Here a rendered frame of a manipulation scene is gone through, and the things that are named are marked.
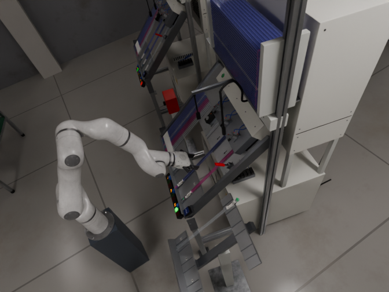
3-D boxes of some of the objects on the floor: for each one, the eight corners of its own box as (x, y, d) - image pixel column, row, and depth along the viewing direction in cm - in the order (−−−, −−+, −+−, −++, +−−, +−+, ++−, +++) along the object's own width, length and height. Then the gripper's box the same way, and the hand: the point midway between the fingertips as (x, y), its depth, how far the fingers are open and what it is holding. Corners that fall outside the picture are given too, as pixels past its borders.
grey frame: (202, 256, 208) (105, 30, 61) (178, 179, 257) (92, -51, 110) (265, 233, 212) (317, -32, 65) (230, 161, 261) (213, -84, 114)
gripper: (164, 152, 152) (189, 154, 161) (171, 175, 141) (197, 177, 150) (168, 143, 148) (194, 146, 156) (176, 167, 137) (203, 169, 146)
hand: (194, 161), depth 153 cm, fingers open, 8 cm apart
